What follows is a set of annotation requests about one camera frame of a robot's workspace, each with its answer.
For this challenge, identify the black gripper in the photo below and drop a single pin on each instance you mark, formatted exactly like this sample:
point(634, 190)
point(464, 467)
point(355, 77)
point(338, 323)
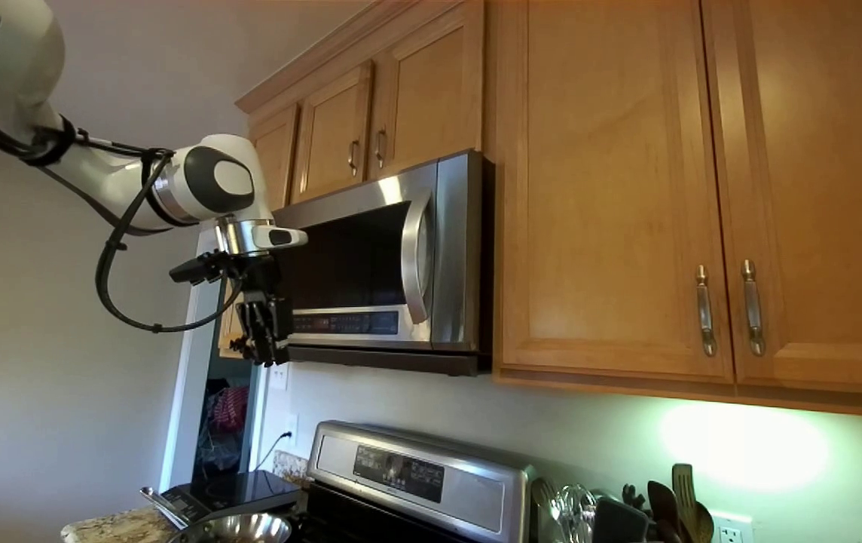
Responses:
point(261, 276)

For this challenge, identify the stainless microwave door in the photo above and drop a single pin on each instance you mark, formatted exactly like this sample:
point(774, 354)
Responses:
point(352, 260)

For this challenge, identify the stainless microwave body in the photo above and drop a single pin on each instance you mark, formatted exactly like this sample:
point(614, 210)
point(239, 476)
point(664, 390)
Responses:
point(403, 360)

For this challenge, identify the narrow wooden cabinet door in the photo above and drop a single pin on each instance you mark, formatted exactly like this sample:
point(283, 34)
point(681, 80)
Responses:
point(277, 155)

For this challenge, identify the small wooden cabinet door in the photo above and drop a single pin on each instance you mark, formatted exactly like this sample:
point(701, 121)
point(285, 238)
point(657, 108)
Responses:
point(336, 109)
point(431, 92)

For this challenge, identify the large wooden cabinet door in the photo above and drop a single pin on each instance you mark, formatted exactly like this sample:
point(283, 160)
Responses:
point(600, 181)
point(834, 181)

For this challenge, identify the dark flat countertop device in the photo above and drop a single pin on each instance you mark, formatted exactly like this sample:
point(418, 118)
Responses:
point(229, 491)

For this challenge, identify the steel mixing bowl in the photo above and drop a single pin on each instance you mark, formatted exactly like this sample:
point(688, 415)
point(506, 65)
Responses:
point(239, 529)

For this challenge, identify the stainless steel stove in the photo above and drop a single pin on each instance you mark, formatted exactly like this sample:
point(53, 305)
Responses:
point(421, 472)

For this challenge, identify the shiny glass jar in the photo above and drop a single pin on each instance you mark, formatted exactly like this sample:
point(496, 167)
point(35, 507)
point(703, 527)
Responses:
point(567, 513)

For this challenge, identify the black kitchen utensil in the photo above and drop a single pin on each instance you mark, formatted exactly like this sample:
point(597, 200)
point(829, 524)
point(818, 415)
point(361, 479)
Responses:
point(617, 524)
point(664, 507)

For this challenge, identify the tan wooden wall object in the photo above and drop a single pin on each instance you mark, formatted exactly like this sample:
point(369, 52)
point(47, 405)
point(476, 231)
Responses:
point(228, 342)

